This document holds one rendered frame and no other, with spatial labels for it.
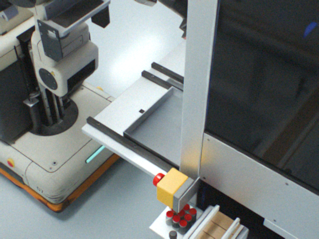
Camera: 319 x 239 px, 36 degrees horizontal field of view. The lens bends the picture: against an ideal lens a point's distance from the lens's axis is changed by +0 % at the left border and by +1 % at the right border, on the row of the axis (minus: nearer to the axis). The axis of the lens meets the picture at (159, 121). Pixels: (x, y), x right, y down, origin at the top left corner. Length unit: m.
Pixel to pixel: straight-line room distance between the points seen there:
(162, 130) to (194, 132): 0.41
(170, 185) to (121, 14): 2.41
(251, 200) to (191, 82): 0.35
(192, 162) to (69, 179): 1.10
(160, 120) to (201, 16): 0.71
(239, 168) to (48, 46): 0.93
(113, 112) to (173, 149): 0.25
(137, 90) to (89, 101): 0.85
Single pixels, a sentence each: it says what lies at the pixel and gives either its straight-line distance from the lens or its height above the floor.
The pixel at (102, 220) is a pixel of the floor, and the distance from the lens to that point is 2.43.
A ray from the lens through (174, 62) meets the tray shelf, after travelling 1.82.
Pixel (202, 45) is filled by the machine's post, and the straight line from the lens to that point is 0.99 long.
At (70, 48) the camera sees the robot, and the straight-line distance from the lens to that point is 1.98.
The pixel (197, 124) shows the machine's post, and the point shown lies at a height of 1.22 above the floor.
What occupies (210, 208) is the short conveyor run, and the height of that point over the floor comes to 0.93.
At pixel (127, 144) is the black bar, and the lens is 1.53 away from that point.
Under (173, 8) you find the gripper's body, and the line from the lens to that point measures 1.44.
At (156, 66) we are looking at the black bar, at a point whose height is 0.90.
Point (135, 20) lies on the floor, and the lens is 3.50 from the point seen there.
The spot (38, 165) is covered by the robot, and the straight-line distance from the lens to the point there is 2.32.
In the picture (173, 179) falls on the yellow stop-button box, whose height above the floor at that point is 1.03.
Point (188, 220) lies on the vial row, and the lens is 1.34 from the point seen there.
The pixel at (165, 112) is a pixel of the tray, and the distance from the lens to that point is 1.64.
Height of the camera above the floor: 2.08
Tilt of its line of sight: 48 degrees down
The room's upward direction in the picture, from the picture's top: straight up
